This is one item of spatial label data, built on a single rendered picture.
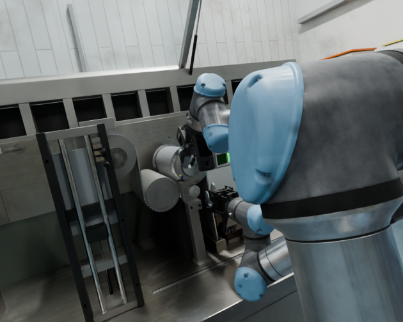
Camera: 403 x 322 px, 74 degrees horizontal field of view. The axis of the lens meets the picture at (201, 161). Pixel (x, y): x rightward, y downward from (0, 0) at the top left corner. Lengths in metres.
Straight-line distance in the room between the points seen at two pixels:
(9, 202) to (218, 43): 2.96
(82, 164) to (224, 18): 3.21
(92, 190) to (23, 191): 0.49
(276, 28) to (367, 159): 4.05
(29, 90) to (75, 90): 0.16
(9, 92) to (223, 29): 2.89
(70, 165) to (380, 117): 0.68
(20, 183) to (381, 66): 1.18
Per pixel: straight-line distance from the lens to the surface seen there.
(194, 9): 1.22
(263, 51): 3.99
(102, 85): 1.24
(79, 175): 0.79
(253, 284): 0.67
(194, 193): 0.88
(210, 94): 0.65
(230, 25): 3.79
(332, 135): 0.21
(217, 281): 0.92
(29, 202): 1.25
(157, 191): 0.93
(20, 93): 1.24
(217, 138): 0.58
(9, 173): 1.24
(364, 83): 0.24
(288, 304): 1.00
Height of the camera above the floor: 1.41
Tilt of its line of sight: 9 degrees down
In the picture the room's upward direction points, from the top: 10 degrees counter-clockwise
